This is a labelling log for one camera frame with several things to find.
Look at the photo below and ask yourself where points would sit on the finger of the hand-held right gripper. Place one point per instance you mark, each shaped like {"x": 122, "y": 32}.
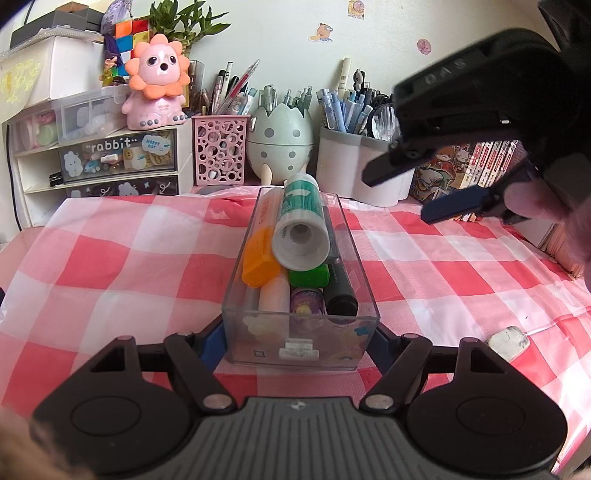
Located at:
{"x": 388, "y": 166}
{"x": 455, "y": 205}

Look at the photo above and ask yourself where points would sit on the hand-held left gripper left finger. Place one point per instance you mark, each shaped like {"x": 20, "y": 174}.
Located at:
{"x": 213, "y": 344}

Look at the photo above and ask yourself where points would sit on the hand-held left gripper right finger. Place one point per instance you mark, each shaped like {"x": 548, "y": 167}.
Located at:
{"x": 379, "y": 344}

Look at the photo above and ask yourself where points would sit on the black grey marker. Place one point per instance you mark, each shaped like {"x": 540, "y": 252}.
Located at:
{"x": 341, "y": 290}

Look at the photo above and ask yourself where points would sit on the pink translucent pen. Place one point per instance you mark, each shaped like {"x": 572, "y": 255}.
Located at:
{"x": 274, "y": 300}

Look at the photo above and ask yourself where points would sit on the clear plastic box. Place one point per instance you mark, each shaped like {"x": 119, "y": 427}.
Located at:
{"x": 300, "y": 337}

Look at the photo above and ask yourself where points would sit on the purple white pen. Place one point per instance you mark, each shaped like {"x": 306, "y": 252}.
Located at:
{"x": 304, "y": 302}

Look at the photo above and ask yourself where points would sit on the blue green highlighter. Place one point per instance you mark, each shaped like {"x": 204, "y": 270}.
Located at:
{"x": 309, "y": 277}

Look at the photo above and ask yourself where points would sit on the green white glue stick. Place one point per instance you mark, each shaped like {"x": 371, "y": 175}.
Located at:
{"x": 302, "y": 226}

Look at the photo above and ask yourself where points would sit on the pink orange highlighter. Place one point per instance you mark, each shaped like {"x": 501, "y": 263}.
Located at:
{"x": 261, "y": 240}

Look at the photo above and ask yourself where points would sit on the person's right hand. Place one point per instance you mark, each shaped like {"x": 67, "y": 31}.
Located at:
{"x": 533, "y": 201}

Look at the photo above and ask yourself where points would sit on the grey white flower pen holder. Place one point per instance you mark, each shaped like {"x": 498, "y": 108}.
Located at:
{"x": 364, "y": 170}

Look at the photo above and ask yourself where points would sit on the comic book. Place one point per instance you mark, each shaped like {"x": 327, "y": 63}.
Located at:
{"x": 436, "y": 173}
{"x": 480, "y": 161}
{"x": 491, "y": 159}
{"x": 504, "y": 157}
{"x": 516, "y": 152}

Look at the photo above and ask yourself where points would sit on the magnifying glass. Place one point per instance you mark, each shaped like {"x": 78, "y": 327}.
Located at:
{"x": 384, "y": 122}

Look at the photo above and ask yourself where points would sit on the bunch of blue pens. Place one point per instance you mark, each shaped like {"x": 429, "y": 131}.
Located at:
{"x": 346, "y": 108}

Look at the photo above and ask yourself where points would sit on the small white eraser piece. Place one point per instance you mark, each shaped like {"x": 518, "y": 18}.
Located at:
{"x": 299, "y": 353}

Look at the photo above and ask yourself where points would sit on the tall white pen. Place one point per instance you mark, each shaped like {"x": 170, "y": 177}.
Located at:
{"x": 345, "y": 76}

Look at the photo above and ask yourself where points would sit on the stack of papers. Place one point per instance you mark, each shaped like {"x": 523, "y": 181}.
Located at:
{"x": 549, "y": 240}

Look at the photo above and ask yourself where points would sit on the egg shaped pen holder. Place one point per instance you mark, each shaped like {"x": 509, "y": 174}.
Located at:
{"x": 279, "y": 143}

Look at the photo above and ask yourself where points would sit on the pink checked tablecloth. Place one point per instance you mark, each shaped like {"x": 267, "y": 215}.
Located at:
{"x": 138, "y": 258}

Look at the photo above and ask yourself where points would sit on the bunch of teal pens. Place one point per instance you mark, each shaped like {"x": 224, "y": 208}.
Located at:
{"x": 286, "y": 97}

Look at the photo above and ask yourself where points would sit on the pink perforated pen holder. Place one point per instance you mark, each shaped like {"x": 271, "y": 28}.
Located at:
{"x": 219, "y": 147}

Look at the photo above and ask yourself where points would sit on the bunch of red black pens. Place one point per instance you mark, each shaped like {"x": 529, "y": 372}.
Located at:
{"x": 231, "y": 87}

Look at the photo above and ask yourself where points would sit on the white desk drawer organizer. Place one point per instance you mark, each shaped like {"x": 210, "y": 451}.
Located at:
{"x": 117, "y": 157}

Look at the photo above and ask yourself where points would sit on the pink orange lion toy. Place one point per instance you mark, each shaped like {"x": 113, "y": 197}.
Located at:
{"x": 157, "y": 83}

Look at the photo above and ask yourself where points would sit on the lucky bamboo plant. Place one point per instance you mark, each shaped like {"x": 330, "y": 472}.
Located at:
{"x": 184, "y": 21}

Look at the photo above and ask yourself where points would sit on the colourful puzzle cube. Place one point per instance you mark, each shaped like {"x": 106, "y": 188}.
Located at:
{"x": 134, "y": 30}

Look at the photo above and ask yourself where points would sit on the small purple figurine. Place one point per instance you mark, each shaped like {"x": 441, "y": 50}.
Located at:
{"x": 111, "y": 62}

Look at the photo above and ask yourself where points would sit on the white box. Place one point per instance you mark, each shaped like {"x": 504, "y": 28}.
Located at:
{"x": 60, "y": 69}

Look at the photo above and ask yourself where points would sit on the purple crystal hanging charm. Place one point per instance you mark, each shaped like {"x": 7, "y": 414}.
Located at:
{"x": 113, "y": 11}

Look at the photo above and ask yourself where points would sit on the yellow lace doily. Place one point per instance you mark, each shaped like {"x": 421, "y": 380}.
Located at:
{"x": 18, "y": 78}

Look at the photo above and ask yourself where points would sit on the dark grey box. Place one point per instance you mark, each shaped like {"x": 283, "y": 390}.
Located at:
{"x": 46, "y": 31}
{"x": 76, "y": 11}

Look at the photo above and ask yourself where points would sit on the round pink wall sticker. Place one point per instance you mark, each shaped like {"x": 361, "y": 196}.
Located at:
{"x": 424, "y": 45}

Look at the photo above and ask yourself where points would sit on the brown beaver wall sticker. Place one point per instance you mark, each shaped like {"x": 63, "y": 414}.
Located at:
{"x": 322, "y": 32}

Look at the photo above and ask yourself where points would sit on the yellow cartoon wall sticker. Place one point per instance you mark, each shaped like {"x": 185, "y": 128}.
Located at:
{"x": 356, "y": 8}

